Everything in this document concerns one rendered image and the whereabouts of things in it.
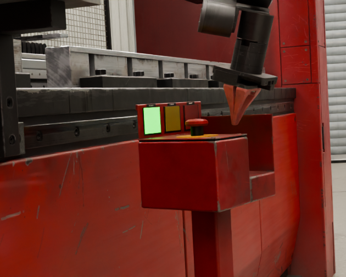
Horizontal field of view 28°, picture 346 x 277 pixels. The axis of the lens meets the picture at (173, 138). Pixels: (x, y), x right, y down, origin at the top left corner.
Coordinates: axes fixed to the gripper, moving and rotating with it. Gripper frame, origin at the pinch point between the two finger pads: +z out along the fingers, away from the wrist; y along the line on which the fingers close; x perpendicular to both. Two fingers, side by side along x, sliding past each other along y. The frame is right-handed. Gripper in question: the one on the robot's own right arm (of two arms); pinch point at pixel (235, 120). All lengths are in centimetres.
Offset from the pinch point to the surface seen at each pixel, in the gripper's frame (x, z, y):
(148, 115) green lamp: 11.8, 0.9, 11.4
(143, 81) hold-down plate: -26.0, 2.8, 36.4
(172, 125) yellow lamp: 4.9, 3.1, 10.0
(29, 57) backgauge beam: -22, 4, 69
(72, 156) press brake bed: 19.6, 10.0, 20.2
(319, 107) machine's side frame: -174, 22, 37
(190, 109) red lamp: -1.4, 0.7, 10.2
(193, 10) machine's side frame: -168, -7, 103
